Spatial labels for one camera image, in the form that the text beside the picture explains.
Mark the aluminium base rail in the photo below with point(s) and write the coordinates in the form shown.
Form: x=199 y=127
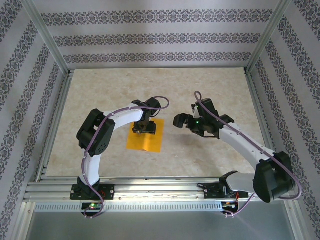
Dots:
x=160 y=190

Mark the aluminium lower frame bar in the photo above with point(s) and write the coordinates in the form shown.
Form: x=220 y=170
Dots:
x=26 y=222
x=293 y=220

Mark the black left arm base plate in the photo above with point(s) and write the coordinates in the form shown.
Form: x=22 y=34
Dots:
x=108 y=191

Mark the orange paper sheet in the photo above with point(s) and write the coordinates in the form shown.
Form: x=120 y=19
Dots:
x=143 y=142

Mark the aluminium side rail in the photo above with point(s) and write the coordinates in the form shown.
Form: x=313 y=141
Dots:
x=55 y=125
x=262 y=125

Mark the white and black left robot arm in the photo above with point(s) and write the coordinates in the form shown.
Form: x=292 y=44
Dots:
x=125 y=116

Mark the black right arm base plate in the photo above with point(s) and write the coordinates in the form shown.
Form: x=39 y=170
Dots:
x=211 y=192

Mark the aluminium corner post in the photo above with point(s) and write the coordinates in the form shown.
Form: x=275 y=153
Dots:
x=266 y=37
x=46 y=37

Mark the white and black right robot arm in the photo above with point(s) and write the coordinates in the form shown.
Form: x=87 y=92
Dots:
x=240 y=140

